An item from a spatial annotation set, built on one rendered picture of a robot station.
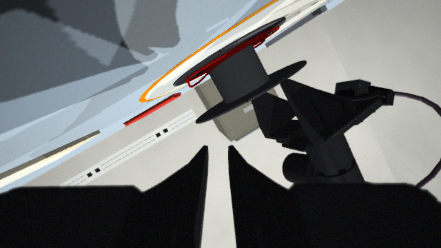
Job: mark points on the red wire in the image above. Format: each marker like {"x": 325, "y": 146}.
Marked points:
{"x": 210, "y": 66}

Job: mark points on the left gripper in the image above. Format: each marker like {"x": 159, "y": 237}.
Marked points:
{"x": 323, "y": 118}

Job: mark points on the orange painted ring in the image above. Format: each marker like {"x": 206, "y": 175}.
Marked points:
{"x": 142, "y": 98}

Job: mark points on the red cloth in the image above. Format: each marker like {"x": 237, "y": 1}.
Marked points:
{"x": 150, "y": 110}

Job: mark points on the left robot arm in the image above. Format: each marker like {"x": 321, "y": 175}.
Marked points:
{"x": 297, "y": 167}

